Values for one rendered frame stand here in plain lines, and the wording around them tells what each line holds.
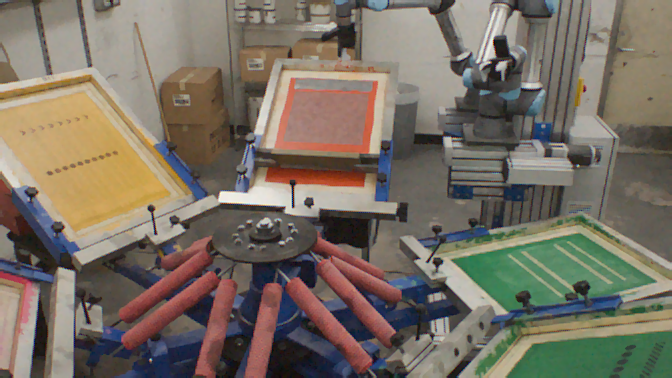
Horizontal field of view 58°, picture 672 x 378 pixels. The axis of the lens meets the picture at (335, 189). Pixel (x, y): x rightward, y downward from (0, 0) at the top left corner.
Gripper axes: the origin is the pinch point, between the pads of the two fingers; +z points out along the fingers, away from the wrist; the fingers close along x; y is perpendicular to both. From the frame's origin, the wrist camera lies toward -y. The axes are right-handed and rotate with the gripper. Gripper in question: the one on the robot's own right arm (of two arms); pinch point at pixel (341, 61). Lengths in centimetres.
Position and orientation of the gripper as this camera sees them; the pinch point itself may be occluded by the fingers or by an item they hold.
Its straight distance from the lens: 304.9
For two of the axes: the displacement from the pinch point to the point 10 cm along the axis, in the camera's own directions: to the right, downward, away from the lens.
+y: 9.9, 0.6, -1.4
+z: 0.5, 7.6, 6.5
